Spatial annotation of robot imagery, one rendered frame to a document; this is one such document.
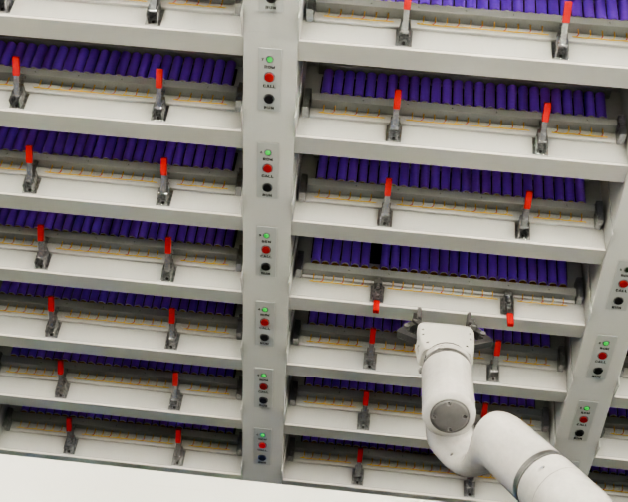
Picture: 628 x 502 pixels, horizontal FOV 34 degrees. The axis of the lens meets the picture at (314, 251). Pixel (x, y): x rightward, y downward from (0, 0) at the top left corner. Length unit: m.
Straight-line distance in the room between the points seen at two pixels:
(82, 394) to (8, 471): 1.72
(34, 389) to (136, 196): 0.63
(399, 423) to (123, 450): 0.68
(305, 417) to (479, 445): 0.89
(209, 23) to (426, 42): 0.37
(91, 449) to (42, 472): 1.86
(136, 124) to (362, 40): 0.45
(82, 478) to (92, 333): 1.60
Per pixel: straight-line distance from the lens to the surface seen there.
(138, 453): 2.55
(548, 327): 2.13
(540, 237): 2.00
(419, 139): 1.88
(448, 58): 1.78
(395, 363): 2.23
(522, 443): 1.48
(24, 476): 0.71
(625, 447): 2.44
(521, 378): 2.25
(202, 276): 2.13
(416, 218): 1.99
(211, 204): 2.00
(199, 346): 2.25
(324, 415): 2.36
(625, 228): 1.99
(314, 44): 1.78
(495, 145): 1.89
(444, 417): 1.61
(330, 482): 2.49
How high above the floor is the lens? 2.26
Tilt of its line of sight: 37 degrees down
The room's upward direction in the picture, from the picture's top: 3 degrees clockwise
